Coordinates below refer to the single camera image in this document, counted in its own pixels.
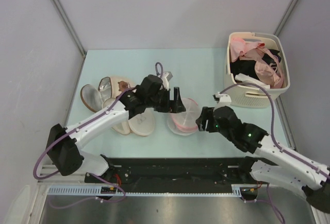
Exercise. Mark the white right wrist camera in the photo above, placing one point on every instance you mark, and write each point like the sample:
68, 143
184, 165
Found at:
222, 99

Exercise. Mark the white bra in basket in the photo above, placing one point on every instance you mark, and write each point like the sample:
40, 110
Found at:
245, 78

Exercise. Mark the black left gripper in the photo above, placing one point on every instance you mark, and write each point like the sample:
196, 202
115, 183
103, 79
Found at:
166, 107

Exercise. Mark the white slotted cable duct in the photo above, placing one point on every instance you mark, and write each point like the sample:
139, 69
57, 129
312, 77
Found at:
107, 191

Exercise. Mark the black garment in basket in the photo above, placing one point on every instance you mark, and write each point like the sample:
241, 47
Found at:
247, 67

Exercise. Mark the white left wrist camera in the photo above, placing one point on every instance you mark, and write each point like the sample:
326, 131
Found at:
166, 77

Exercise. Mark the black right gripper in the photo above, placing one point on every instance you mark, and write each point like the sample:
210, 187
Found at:
206, 114

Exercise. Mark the cream plastic laundry basket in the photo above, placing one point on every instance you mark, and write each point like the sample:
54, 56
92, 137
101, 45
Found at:
250, 95

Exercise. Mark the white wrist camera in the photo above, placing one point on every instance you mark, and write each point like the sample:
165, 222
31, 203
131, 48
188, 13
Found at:
166, 77
222, 99

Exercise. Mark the silver brown-rimmed bra cup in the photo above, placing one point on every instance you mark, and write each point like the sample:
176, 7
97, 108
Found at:
91, 98

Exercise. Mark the pink bras in basket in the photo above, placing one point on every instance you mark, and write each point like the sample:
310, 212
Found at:
243, 50

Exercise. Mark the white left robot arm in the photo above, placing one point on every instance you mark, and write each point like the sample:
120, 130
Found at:
65, 145

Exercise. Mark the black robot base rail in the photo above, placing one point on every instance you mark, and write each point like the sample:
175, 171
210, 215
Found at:
176, 172

